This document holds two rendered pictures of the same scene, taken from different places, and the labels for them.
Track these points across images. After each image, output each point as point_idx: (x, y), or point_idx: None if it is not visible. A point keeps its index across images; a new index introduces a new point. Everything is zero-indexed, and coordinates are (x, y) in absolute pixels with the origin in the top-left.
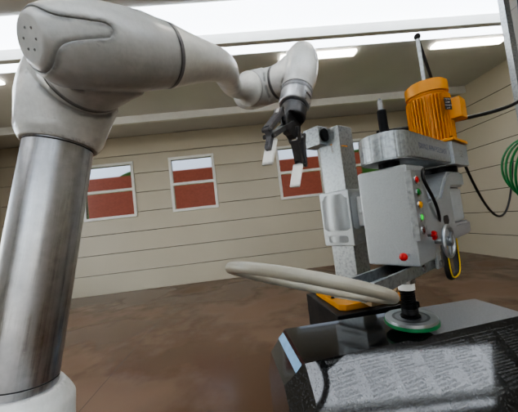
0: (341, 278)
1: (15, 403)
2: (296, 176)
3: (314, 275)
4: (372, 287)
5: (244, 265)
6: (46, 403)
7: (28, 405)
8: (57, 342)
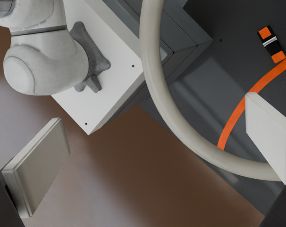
0: (197, 154)
1: None
2: (260, 134)
3: (173, 132)
4: (234, 173)
5: (139, 29)
6: (14, 21)
7: (5, 21)
8: None
